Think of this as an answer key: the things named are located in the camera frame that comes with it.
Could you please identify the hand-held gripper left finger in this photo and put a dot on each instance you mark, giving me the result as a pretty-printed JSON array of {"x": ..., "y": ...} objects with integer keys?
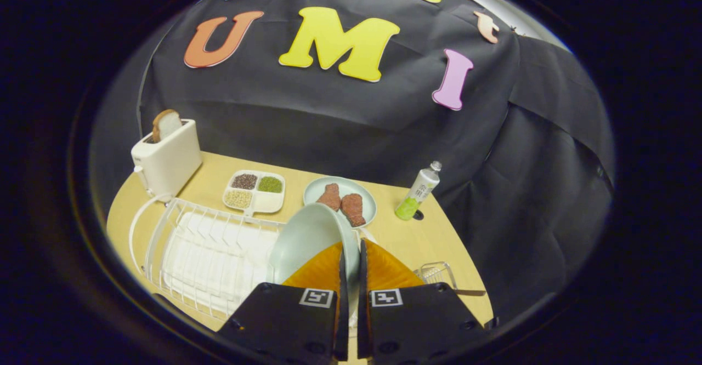
[{"x": 343, "y": 321}]

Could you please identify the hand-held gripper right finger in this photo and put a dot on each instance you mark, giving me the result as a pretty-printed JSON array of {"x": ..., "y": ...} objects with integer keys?
[{"x": 363, "y": 310}]

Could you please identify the pale green plate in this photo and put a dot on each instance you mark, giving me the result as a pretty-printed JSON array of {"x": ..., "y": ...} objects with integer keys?
[
  {"x": 307, "y": 239},
  {"x": 351, "y": 185}
]

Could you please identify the black bottle cap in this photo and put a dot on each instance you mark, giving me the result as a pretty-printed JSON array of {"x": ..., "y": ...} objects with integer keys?
[{"x": 418, "y": 215}]

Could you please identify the green drink bottle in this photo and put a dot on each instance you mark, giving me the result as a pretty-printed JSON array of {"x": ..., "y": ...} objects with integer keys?
[{"x": 417, "y": 195}]

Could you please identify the white divided tray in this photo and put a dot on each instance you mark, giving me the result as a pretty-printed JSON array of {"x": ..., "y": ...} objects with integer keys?
[{"x": 269, "y": 203}]

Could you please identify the pile of green beans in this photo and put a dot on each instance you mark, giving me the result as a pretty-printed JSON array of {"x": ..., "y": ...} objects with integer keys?
[{"x": 270, "y": 184}]

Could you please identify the pile of pale soybeans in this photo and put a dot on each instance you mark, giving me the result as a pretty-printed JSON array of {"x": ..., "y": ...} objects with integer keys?
[{"x": 238, "y": 199}]

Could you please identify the pile of dark red beans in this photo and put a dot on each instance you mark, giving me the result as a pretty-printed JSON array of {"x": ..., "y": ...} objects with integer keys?
[{"x": 244, "y": 181}]

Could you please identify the black backdrop cloth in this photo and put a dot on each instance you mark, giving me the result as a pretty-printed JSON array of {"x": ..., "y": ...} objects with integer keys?
[{"x": 329, "y": 118}]

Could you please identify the white toaster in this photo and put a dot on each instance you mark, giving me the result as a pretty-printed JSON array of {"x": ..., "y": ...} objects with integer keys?
[{"x": 170, "y": 162}]

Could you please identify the brown bread slice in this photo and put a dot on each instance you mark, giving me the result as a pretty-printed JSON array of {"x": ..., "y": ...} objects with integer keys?
[{"x": 167, "y": 125}]

